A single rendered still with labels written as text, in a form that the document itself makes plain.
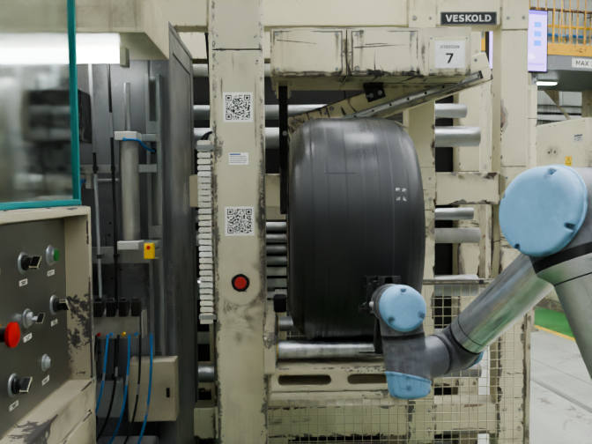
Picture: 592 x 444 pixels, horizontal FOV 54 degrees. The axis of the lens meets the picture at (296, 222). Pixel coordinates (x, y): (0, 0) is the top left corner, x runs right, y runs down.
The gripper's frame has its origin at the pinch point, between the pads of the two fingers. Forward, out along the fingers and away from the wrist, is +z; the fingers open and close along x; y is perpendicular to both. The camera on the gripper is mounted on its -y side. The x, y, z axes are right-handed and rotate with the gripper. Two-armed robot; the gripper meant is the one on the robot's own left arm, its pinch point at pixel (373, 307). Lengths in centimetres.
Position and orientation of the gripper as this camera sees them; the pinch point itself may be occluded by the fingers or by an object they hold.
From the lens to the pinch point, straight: 135.0
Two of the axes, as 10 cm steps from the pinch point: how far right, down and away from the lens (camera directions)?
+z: -0.2, 0.7, 10.0
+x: -10.0, 0.1, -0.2
